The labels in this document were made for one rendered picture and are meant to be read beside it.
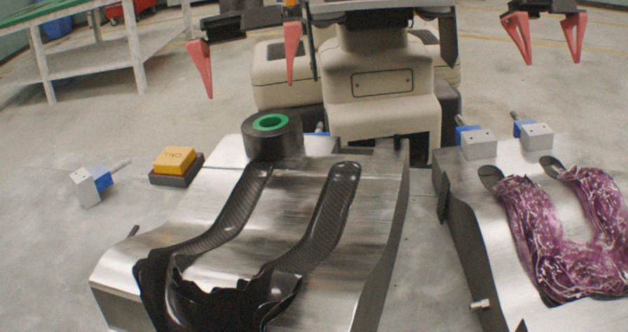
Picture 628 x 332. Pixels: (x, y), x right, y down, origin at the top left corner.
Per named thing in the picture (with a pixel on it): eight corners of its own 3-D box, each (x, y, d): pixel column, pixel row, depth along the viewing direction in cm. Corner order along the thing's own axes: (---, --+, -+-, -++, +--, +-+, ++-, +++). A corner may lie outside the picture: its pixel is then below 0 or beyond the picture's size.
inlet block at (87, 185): (128, 168, 87) (121, 143, 85) (139, 176, 84) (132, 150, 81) (78, 199, 80) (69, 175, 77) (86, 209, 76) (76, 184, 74)
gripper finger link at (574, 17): (598, 60, 58) (585, 0, 57) (563, 61, 58) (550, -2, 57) (577, 65, 65) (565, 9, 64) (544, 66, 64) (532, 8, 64)
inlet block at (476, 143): (444, 133, 80) (444, 103, 77) (470, 130, 79) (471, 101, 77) (466, 177, 68) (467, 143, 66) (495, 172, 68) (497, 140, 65)
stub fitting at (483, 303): (484, 303, 47) (467, 307, 47) (486, 294, 46) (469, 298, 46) (487, 312, 45) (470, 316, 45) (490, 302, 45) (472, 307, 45)
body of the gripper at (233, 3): (283, 17, 57) (276, -35, 57) (199, 33, 57) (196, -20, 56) (284, 27, 63) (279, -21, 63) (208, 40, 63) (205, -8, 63)
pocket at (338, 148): (340, 160, 71) (338, 136, 70) (379, 161, 70) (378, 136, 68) (333, 178, 68) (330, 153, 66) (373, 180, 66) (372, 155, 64)
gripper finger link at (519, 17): (565, 61, 58) (551, -2, 57) (526, 63, 58) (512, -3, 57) (545, 66, 64) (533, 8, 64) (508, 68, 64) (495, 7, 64)
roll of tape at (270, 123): (312, 150, 67) (310, 125, 65) (253, 167, 65) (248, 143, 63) (293, 125, 74) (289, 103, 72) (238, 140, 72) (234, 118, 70)
